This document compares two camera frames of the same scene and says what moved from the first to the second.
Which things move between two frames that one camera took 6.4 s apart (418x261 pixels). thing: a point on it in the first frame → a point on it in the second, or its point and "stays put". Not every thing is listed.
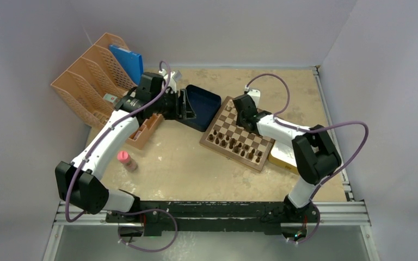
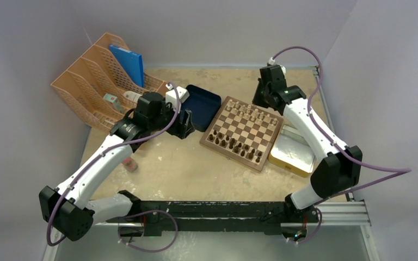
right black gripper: (238, 121) → (257, 100)
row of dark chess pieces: (237, 147) stays put
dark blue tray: (206, 105) stays put
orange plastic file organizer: (80, 91) stays put
